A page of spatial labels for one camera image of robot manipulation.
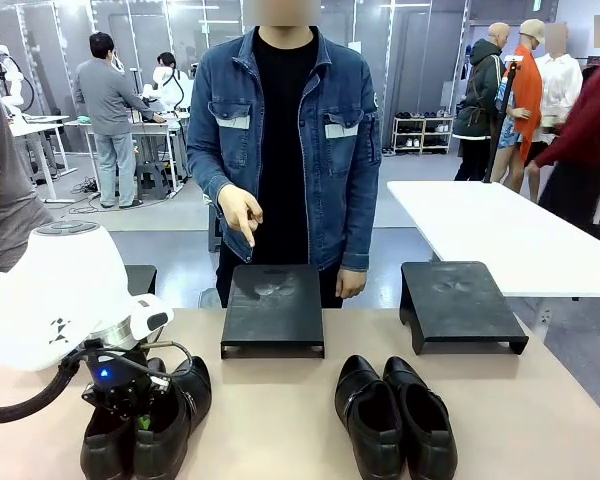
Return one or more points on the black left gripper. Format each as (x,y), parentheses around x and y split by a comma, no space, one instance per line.
(111,381)

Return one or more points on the black leather dress shoe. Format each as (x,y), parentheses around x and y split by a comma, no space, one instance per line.
(102,450)
(425,430)
(180,425)
(365,415)

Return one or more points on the person's left forearm denim sleeve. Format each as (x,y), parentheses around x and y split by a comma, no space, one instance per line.
(360,225)

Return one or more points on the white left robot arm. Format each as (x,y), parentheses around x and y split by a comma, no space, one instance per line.
(55,280)

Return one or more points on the person's right forearm denim sleeve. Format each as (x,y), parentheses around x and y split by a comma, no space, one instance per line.
(202,175)

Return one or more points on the black sloped shoe stand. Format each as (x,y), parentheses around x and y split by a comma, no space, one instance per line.
(455,305)
(142,279)
(272,310)

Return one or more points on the person in blue denim jacket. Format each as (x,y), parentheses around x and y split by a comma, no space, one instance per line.
(285,150)

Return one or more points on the background person at desk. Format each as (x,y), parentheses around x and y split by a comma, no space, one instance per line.
(170,82)

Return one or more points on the white shoe rack with shoes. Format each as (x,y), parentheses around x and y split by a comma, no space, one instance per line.
(422,132)

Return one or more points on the person in dark red sweater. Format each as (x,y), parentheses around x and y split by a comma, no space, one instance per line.
(587,130)

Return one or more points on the person's right hand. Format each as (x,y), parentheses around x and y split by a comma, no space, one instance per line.
(237,205)

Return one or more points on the person's left hand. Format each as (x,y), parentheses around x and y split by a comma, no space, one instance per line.
(351,284)

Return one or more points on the grey step stool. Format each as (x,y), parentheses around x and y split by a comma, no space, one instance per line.
(152,177)

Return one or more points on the bystander in grey t-shirt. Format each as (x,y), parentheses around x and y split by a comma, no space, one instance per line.
(10,190)

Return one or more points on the grey background workbench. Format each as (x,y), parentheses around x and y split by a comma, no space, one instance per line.
(150,127)

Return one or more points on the white background desk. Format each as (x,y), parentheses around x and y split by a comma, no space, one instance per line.
(35,122)

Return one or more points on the man in grey jacket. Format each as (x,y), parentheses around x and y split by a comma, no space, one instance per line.
(102,100)

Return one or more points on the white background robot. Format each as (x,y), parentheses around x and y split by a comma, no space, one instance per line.
(10,75)

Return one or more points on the large white table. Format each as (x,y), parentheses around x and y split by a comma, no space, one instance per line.
(490,230)

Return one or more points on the mannequin in dark hooded jacket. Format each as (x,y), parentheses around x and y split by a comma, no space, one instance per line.
(480,95)

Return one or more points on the black tripod with orange top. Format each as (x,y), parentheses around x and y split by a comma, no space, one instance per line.
(500,115)

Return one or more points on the mannequin in orange with cap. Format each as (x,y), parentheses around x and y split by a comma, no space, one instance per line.
(527,95)

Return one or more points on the mannequin in white shirt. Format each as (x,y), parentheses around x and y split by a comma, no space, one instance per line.
(562,85)

